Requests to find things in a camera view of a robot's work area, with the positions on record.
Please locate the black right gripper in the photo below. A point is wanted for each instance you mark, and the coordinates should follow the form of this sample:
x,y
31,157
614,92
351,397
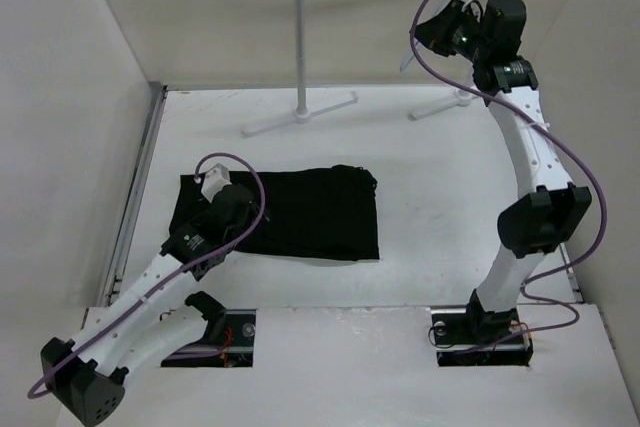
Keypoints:
x,y
434,32

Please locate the black trousers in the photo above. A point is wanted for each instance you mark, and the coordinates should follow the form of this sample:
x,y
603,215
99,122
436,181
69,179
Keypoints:
x,y
321,213

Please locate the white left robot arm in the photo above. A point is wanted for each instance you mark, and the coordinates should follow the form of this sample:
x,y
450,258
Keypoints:
x,y
162,311

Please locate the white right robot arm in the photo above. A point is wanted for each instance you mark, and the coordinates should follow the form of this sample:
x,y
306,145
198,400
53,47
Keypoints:
x,y
549,205

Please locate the white clothes rack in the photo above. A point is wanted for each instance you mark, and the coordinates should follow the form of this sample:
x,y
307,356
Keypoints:
x,y
338,46

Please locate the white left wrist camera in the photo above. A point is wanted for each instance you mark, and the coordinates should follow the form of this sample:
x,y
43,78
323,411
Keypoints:
x,y
213,181

